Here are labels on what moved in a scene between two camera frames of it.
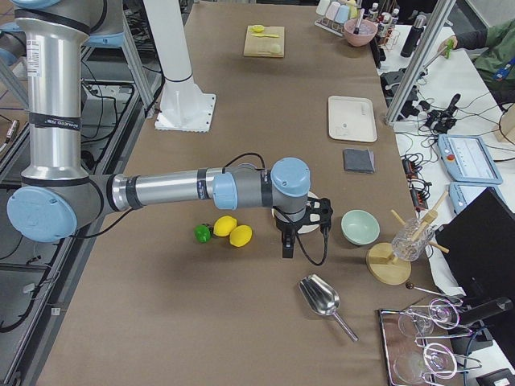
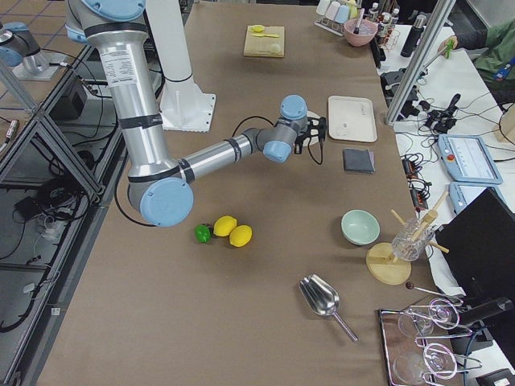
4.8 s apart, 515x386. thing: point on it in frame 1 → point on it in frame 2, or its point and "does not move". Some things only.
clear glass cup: x=404 y=248 does not move
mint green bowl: x=360 y=227 does not move
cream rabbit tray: x=352 y=118 does not move
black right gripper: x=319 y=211 → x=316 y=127
